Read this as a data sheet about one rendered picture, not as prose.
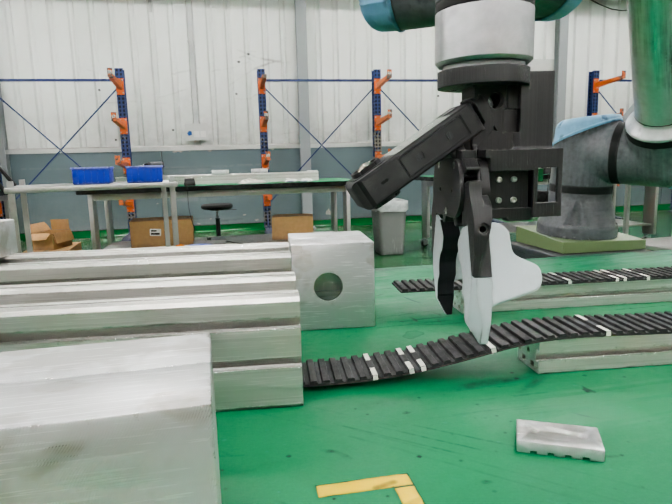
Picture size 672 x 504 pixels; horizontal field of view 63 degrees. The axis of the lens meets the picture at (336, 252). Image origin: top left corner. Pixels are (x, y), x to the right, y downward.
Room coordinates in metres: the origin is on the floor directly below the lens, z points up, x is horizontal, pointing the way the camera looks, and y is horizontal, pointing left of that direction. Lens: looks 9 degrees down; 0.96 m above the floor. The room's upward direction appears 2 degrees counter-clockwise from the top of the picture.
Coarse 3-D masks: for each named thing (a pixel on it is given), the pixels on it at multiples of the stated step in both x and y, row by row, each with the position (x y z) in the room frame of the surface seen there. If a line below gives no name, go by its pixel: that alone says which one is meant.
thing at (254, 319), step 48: (0, 288) 0.45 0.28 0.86; (48, 288) 0.44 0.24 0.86; (96, 288) 0.45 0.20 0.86; (144, 288) 0.45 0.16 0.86; (192, 288) 0.45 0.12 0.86; (240, 288) 0.46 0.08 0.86; (288, 288) 0.46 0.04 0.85; (0, 336) 0.38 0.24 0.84; (48, 336) 0.38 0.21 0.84; (96, 336) 0.39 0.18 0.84; (144, 336) 0.38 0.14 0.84; (240, 336) 0.39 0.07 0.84; (288, 336) 0.39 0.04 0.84; (240, 384) 0.39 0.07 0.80; (288, 384) 0.39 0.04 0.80
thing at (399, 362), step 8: (384, 352) 0.47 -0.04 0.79; (392, 352) 0.47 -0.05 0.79; (400, 352) 0.46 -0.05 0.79; (392, 360) 0.45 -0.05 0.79; (400, 360) 0.45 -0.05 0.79; (408, 360) 0.44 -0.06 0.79; (392, 368) 0.44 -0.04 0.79; (400, 368) 0.43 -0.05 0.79; (408, 368) 0.43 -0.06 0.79; (416, 368) 0.43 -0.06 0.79
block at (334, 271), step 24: (288, 240) 0.67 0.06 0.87; (312, 240) 0.61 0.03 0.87; (336, 240) 0.61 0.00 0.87; (360, 240) 0.60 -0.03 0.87; (312, 264) 0.58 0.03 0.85; (336, 264) 0.58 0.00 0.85; (360, 264) 0.59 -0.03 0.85; (312, 288) 0.58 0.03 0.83; (336, 288) 0.59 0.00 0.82; (360, 288) 0.59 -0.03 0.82; (312, 312) 0.58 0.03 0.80; (336, 312) 0.58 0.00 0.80; (360, 312) 0.59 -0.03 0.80
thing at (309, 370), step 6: (312, 360) 0.46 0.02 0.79; (306, 366) 0.46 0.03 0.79; (312, 366) 0.45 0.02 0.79; (306, 372) 0.44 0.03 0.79; (312, 372) 0.43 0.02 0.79; (306, 378) 0.43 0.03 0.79; (312, 378) 0.42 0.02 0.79; (318, 378) 0.43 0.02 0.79; (306, 384) 0.42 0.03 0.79; (312, 384) 0.42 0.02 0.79; (318, 384) 0.42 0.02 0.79
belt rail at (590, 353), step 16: (608, 336) 0.45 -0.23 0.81; (624, 336) 0.45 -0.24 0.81; (640, 336) 0.45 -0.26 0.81; (656, 336) 0.45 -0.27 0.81; (528, 352) 0.46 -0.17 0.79; (544, 352) 0.44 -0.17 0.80; (560, 352) 0.45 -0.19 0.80; (576, 352) 0.45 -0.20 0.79; (592, 352) 0.45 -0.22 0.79; (608, 352) 0.46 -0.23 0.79; (624, 352) 0.46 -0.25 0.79; (640, 352) 0.46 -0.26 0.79; (656, 352) 0.45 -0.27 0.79; (544, 368) 0.44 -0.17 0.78; (560, 368) 0.44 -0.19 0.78; (576, 368) 0.45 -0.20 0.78; (592, 368) 0.45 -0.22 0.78; (608, 368) 0.45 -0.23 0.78
